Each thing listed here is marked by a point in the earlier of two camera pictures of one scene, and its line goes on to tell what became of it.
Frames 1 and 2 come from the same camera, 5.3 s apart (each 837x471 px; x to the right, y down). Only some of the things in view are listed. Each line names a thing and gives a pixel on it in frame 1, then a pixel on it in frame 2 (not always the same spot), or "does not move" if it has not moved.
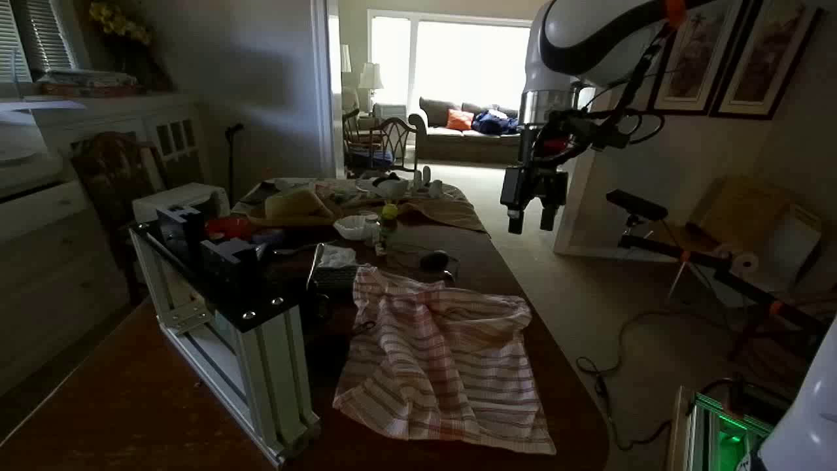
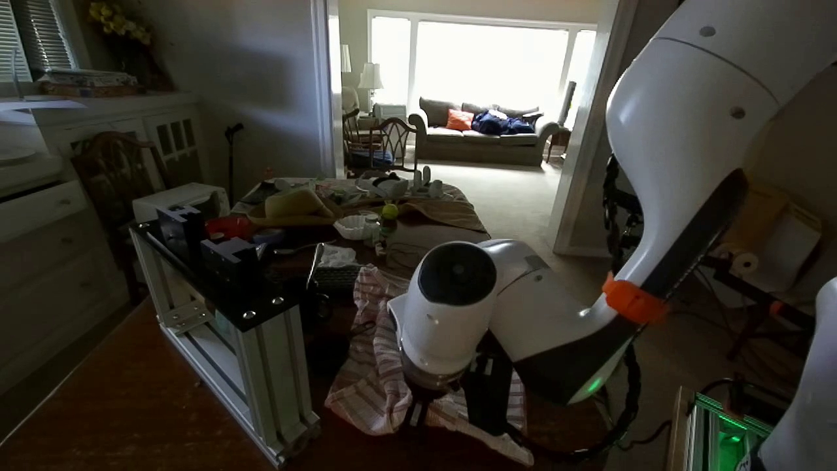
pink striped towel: (434, 362) does not move
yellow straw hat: (295, 206) does not move
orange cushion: (459, 119) does not move
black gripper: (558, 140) → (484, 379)
